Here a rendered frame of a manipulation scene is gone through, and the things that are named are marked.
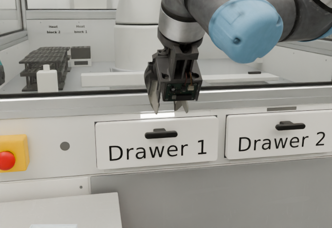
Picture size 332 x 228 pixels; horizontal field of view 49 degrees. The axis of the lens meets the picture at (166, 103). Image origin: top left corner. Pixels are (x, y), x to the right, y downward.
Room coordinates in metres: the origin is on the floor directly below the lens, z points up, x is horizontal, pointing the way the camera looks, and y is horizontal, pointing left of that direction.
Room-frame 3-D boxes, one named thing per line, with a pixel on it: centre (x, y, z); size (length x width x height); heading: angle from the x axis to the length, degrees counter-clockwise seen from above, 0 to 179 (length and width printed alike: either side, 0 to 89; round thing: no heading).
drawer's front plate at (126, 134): (0.82, 0.02, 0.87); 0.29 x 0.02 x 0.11; 101
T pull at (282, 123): (0.85, -0.30, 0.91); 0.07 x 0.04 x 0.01; 101
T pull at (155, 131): (0.79, 0.01, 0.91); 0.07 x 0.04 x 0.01; 101
